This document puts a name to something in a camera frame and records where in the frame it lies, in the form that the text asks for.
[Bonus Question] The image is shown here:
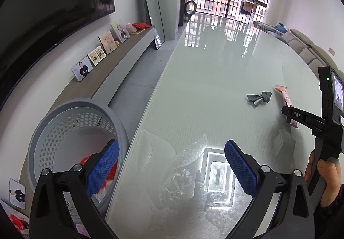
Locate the tall leaning mirror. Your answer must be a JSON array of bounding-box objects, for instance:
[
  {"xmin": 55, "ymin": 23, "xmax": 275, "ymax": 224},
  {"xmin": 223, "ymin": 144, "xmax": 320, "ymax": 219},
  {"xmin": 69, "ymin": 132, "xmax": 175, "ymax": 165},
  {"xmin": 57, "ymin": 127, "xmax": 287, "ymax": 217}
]
[{"xmin": 135, "ymin": 0, "xmax": 166, "ymax": 50}]

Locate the checkered cloth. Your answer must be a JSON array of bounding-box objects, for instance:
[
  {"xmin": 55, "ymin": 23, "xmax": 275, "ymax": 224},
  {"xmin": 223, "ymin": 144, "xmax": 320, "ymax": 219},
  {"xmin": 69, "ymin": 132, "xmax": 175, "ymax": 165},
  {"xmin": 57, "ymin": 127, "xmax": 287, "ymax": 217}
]
[{"xmin": 253, "ymin": 21, "xmax": 284, "ymax": 37}]

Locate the black flat television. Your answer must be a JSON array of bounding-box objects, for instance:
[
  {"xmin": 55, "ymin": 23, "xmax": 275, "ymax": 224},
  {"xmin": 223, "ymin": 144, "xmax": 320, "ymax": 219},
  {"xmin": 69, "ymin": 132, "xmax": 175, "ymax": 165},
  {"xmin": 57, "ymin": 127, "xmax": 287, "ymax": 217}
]
[{"xmin": 0, "ymin": 0, "xmax": 116, "ymax": 105}]

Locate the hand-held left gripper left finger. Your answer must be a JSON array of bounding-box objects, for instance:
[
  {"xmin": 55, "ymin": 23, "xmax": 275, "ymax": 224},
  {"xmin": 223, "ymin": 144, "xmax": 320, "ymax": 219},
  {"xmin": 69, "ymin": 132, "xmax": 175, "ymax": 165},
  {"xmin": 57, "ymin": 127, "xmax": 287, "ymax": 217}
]
[{"xmin": 29, "ymin": 139, "xmax": 120, "ymax": 239}]

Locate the grey fabric bow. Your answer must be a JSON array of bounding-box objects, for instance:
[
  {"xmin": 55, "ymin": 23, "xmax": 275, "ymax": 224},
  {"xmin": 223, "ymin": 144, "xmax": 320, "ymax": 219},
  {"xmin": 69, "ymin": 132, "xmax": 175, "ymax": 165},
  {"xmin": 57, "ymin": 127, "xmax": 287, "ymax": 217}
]
[{"xmin": 247, "ymin": 91, "xmax": 273, "ymax": 108}]

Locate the red plastic bag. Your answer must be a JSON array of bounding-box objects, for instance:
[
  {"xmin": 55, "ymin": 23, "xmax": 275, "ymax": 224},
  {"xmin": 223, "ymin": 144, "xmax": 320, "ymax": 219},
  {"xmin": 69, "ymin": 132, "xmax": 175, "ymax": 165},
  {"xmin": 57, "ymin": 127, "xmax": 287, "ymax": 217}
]
[{"xmin": 79, "ymin": 156, "xmax": 119, "ymax": 196}]

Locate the grey perforated basket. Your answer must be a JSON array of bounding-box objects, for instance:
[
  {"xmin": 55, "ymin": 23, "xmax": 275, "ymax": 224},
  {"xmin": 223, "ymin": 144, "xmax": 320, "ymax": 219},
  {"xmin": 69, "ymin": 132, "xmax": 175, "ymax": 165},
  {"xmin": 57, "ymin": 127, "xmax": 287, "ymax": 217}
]
[{"xmin": 28, "ymin": 98, "xmax": 130, "ymax": 211}]

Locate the person's right forearm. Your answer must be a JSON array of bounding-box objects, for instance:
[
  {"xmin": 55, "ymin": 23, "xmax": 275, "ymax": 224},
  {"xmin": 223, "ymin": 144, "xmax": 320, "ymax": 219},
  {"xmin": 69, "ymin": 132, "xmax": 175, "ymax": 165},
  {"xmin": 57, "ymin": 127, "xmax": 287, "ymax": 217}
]
[{"xmin": 313, "ymin": 183, "xmax": 344, "ymax": 239}]

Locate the grey sofa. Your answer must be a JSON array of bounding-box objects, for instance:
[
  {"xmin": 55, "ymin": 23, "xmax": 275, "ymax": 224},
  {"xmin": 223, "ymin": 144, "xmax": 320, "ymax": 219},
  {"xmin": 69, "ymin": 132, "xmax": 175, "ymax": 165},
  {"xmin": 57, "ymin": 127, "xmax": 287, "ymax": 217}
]
[{"xmin": 281, "ymin": 28, "xmax": 344, "ymax": 81}]

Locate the white photo frame seated figure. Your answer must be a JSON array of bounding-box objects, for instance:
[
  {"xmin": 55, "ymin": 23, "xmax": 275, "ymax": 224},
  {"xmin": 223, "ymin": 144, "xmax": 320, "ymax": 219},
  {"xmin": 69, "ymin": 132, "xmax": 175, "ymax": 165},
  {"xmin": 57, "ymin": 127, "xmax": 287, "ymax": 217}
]
[{"xmin": 111, "ymin": 19, "xmax": 130, "ymax": 43}]

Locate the person's right hand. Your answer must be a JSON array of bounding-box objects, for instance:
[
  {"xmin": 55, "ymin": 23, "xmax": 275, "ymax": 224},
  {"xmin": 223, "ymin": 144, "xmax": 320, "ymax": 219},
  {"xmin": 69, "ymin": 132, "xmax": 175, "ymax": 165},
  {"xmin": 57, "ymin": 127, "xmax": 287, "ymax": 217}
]
[{"xmin": 304, "ymin": 149, "xmax": 344, "ymax": 208}]

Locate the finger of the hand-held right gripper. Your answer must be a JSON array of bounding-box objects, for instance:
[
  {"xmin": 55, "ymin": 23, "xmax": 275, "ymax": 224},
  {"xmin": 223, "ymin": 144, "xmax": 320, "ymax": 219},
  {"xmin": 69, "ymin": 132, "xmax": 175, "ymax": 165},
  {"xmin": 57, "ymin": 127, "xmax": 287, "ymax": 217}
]
[{"xmin": 282, "ymin": 105, "xmax": 327, "ymax": 132}]

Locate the rounded photo frame suited figure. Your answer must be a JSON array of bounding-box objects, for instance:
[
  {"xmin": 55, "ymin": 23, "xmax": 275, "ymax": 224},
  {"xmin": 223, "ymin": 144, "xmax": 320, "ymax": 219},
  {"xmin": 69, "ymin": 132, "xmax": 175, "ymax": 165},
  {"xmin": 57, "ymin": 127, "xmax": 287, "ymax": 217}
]
[{"xmin": 72, "ymin": 56, "xmax": 93, "ymax": 82}]

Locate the brown edged photo frame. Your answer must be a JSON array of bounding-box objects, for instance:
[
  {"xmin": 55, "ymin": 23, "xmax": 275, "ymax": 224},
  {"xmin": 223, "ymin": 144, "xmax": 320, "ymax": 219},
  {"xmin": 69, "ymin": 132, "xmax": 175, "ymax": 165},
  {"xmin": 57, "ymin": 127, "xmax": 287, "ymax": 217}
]
[{"xmin": 98, "ymin": 30, "xmax": 118, "ymax": 55}]

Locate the pink snack packet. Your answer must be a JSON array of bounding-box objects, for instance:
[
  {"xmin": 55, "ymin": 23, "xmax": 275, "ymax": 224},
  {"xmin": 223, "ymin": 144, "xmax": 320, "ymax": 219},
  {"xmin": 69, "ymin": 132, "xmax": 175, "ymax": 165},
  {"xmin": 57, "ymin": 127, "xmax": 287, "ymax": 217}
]
[{"xmin": 274, "ymin": 85, "xmax": 299, "ymax": 129}]

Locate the black ring light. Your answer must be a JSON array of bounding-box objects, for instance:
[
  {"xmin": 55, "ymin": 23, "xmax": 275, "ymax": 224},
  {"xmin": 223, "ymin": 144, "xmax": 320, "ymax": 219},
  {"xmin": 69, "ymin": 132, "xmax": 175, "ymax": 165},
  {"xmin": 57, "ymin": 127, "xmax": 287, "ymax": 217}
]
[{"xmin": 183, "ymin": 0, "xmax": 197, "ymax": 17}]

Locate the scalloped white photo frame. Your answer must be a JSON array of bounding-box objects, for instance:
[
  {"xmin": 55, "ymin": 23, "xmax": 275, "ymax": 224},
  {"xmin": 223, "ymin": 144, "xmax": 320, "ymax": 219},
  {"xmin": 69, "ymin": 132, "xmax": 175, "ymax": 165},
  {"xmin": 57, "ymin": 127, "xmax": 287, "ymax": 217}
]
[{"xmin": 87, "ymin": 46, "xmax": 106, "ymax": 66}]

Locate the photo frame dark-clothed figure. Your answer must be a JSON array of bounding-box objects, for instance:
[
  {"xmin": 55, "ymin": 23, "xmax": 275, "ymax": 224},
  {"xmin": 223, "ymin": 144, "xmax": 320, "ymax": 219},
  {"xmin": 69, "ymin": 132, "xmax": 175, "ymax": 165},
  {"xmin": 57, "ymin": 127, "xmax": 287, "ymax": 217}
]
[{"xmin": 9, "ymin": 178, "xmax": 26, "ymax": 210}]

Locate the photo frame red-clothed figure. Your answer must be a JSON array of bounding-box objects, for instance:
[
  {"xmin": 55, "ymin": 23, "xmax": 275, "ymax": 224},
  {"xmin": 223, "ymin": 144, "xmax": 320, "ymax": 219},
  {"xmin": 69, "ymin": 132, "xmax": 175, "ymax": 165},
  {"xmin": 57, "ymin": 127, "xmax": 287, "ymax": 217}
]
[{"xmin": 8, "ymin": 209, "xmax": 30, "ymax": 238}]

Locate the long low television cabinet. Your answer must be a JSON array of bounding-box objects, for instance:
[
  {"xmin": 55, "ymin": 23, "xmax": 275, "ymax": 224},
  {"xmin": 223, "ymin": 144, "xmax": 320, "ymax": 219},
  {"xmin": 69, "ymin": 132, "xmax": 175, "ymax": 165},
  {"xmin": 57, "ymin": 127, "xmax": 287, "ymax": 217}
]
[{"xmin": 19, "ymin": 25, "xmax": 156, "ymax": 196}]

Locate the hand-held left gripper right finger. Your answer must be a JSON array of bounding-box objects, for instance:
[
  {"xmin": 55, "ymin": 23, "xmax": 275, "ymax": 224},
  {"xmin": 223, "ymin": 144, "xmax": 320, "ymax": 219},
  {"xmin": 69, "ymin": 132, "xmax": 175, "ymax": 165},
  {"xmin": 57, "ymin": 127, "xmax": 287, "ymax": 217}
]
[{"xmin": 224, "ymin": 140, "xmax": 315, "ymax": 239}]

